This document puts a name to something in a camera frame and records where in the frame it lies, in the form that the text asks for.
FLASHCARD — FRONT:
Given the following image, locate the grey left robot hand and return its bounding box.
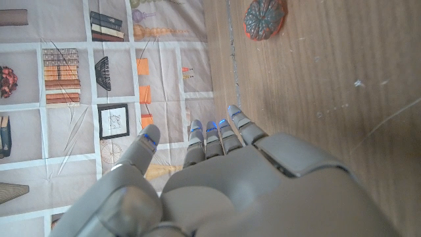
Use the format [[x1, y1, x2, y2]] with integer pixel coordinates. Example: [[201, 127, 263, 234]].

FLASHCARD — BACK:
[[49, 104, 402, 237]]

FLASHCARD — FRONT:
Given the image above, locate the grey orange toy fruit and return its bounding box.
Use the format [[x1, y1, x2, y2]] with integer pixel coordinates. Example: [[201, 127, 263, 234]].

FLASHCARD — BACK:
[[243, 0, 289, 41]]

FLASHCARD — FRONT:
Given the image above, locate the printed bookshelf backdrop cloth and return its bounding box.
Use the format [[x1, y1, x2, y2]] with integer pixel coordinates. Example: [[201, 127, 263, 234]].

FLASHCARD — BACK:
[[0, 0, 215, 237]]

